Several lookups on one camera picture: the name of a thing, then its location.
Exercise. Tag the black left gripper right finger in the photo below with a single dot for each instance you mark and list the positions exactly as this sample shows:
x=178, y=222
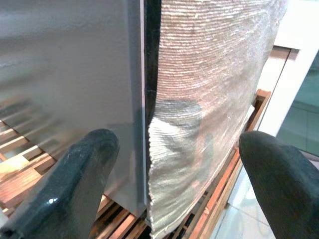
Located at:
x=286, y=179

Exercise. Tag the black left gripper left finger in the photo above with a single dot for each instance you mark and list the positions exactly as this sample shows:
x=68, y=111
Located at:
x=62, y=186

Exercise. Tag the dark grey steel fridge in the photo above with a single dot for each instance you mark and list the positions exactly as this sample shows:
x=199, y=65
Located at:
x=74, y=62

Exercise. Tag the wooden wine rack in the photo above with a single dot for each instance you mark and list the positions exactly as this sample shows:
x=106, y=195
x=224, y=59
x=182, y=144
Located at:
x=22, y=179

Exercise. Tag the white topped narrow cabinet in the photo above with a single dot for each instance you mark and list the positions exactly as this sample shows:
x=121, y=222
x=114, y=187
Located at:
x=299, y=25

